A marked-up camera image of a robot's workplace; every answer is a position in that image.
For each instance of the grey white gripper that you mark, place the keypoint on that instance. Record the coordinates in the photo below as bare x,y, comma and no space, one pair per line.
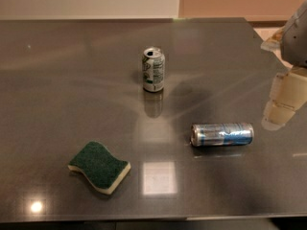
295,42

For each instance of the green white 7up can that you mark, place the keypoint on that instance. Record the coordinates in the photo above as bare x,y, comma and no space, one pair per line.
153,69

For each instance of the silver blue energy drink can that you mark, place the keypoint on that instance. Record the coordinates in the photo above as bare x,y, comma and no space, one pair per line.
228,134

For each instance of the green yellow sponge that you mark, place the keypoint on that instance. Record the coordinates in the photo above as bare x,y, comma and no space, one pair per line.
102,170

